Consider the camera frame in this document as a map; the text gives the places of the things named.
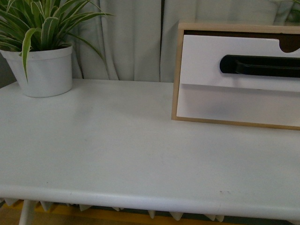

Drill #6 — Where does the white drawer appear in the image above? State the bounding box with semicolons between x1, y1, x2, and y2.
176;84;300;127
180;35;300;92

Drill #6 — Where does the white curtain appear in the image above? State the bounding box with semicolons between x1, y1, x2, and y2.
66;0;300;82

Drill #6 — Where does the white plastic plant pot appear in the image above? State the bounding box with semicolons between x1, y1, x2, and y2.
0;46;73;98

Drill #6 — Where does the white table leg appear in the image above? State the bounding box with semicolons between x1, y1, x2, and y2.
19;200;36;225

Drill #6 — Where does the green striped spider plant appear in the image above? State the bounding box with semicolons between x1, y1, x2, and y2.
0;0;107;76

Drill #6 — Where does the black drawer handle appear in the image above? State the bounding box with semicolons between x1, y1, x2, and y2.
219;55;300;78

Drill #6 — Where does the wooden drawer cabinet frame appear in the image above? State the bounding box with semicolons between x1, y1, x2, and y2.
172;22;300;130

